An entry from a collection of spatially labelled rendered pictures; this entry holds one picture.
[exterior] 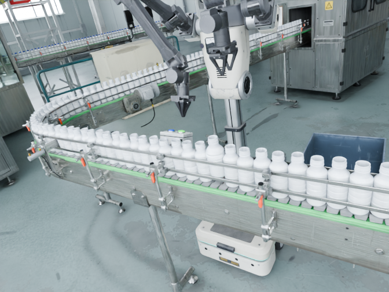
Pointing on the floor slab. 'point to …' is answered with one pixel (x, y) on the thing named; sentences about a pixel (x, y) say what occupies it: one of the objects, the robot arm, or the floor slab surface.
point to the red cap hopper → (37, 42)
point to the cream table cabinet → (127, 62)
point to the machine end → (333, 44)
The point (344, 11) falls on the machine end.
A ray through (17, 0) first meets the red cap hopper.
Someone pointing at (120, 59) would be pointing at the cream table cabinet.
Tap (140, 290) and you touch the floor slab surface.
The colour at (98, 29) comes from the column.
